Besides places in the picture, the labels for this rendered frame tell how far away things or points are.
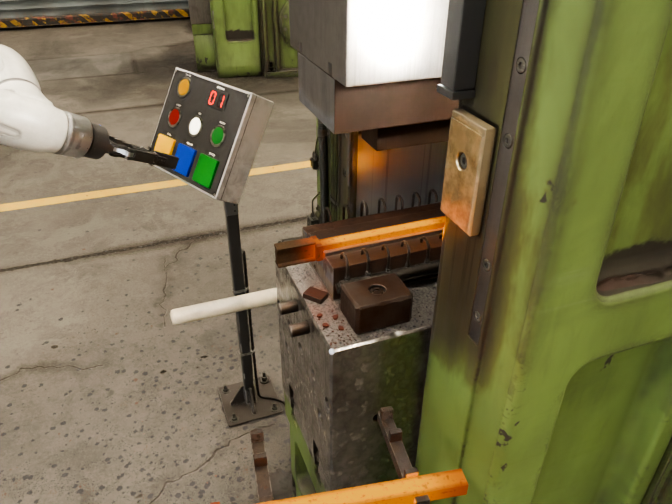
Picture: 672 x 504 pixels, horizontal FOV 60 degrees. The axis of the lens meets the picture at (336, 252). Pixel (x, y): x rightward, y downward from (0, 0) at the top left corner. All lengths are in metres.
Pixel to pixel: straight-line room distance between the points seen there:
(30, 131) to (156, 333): 1.52
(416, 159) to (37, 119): 0.82
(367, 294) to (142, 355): 1.58
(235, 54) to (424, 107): 5.07
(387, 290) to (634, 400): 0.53
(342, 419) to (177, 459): 1.02
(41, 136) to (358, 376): 0.77
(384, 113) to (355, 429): 0.64
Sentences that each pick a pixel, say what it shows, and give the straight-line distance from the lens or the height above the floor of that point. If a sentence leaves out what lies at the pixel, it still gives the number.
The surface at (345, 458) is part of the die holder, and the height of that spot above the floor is 0.60.
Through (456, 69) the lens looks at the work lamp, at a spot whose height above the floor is 1.42.
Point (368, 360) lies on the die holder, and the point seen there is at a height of 0.87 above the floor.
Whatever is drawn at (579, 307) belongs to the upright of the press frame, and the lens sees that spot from 0.90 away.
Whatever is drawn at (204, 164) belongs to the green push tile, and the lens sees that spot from 1.56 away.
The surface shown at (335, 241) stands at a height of 1.01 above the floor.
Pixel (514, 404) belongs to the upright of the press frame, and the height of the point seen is 0.96.
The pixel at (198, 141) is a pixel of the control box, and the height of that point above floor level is 1.06.
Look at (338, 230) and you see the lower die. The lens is 1.29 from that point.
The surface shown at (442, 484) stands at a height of 0.92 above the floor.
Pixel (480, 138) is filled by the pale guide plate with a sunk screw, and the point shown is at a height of 1.34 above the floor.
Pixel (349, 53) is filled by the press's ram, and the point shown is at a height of 1.42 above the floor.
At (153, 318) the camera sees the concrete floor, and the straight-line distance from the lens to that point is 2.73.
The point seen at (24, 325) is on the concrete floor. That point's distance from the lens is 2.90.
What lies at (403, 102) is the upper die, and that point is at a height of 1.31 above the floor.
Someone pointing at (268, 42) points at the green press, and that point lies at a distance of 6.05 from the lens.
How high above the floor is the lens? 1.64
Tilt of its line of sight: 32 degrees down
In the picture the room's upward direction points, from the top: straight up
